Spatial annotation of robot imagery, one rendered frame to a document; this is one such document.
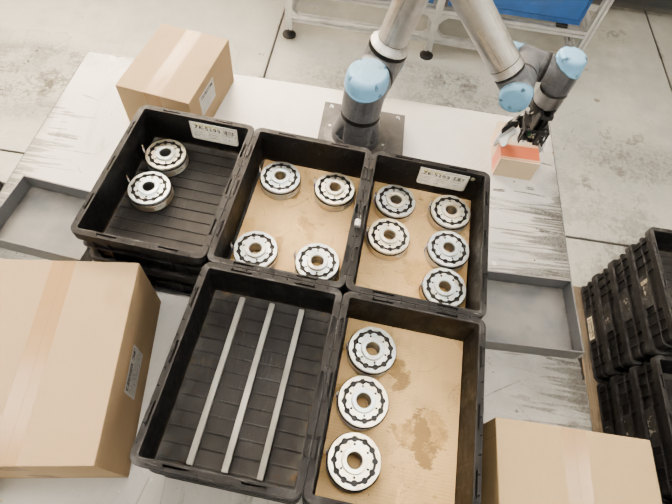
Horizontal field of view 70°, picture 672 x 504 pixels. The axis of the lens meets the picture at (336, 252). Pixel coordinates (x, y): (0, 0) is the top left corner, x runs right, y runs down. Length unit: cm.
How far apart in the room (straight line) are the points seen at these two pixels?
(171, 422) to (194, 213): 50
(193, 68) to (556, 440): 132
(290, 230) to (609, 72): 270
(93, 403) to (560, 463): 86
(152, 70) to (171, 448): 104
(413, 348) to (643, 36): 323
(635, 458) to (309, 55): 253
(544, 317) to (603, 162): 167
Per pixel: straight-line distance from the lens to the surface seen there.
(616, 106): 331
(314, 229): 118
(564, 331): 138
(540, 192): 161
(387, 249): 114
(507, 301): 135
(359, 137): 142
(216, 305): 110
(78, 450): 100
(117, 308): 107
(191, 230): 121
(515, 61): 125
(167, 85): 151
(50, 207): 152
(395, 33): 140
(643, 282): 186
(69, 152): 163
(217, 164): 132
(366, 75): 135
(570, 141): 294
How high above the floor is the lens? 182
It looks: 59 degrees down
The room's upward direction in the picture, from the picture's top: 9 degrees clockwise
